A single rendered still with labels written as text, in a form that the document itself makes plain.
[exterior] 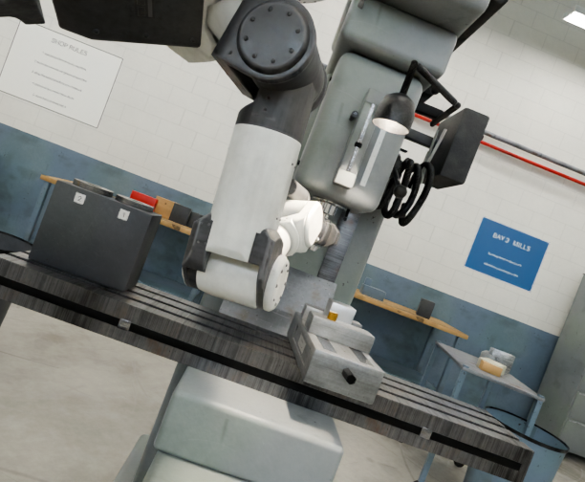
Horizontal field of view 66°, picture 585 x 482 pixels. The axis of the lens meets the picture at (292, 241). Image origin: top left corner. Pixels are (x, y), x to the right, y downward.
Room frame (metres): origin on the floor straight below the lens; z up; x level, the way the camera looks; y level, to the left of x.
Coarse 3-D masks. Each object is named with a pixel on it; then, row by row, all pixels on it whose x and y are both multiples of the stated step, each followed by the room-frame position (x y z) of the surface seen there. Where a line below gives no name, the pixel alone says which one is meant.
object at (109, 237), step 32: (64, 192) 0.99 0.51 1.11; (96, 192) 1.02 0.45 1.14; (64, 224) 0.99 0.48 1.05; (96, 224) 1.00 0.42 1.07; (128, 224) 1.01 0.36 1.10; (32, 256) 0.99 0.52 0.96; (64, 256) 1.00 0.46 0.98; (96, 256) 1.00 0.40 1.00; (128, 256) 1.01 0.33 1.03; (128, 288) 1.05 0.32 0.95
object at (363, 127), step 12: (372, 96) 0.94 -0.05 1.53; (384, 96) 0.94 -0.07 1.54; (360, 108) 0.97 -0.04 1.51; (372, 108) 0.94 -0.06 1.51; (360, 120) 0.95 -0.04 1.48; (360, 132) 0.95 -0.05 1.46; (372, 132) 0.95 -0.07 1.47; (348, 144) 0.95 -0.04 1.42; (360, 144) 0.94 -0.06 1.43; (348, 156) 0.95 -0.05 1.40; (360, 156) 0.95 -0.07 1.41; (348, 168) 0.94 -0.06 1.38; (336, 180) 0.94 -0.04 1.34; (348, 180) 0.94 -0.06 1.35
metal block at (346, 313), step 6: (330, 300) 1.08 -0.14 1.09; (330, 306) 1.06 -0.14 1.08; (336, 306) 1.05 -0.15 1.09; (342, 306) 1.05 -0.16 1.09; (348, 306) 1.08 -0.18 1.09; (324, 312) 1.09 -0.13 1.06; (336, 312) 1.05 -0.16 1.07; (342, 312) 1.05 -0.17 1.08; (348, 312) 1.06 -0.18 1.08; (354, 312) 1.06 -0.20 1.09; (336, 318) 1.05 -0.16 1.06; (342, 318) 1.06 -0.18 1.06; (348, 318) 1.06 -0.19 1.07
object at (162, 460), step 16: (160, 464) 0.78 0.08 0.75; (176, 464) 0.80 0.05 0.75; (192, 464) 0.82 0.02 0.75; (144, 480) 0.74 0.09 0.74; (160, 480) 0.74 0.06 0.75; (176, 480) 0.76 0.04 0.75; (192, 480) 0.77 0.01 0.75; (208, 480) 0.79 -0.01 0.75; (224, 480) 0.81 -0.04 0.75; (240, 480) 0.83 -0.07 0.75
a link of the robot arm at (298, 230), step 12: (312, 204) 0.82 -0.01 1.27; (288, 216) 0.77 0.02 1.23; (300, 216) 0.77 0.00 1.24; (312, 216) 0.79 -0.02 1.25; (288, 228) 0.75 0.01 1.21; (300, 228) 0.76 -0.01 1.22; (312, 228) 0.79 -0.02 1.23; (300, 240) 0.77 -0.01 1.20; (312, 240) 0.80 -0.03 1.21; (288, 252) 0.77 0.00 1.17
